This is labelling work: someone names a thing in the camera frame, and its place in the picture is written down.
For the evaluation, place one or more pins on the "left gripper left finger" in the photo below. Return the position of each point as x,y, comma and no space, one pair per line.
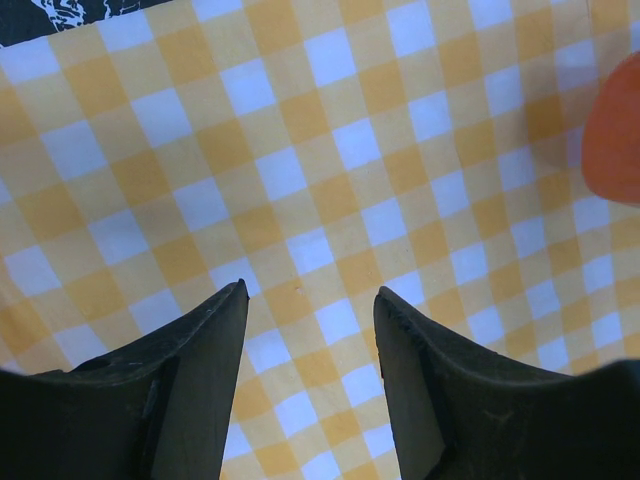
157,408

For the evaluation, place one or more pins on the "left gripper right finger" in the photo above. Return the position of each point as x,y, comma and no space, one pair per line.
461,411

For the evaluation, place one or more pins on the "yellow checkered tablecloth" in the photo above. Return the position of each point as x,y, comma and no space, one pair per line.
318,150

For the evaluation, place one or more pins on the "orange translucent cup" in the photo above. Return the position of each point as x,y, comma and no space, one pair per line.
610,141

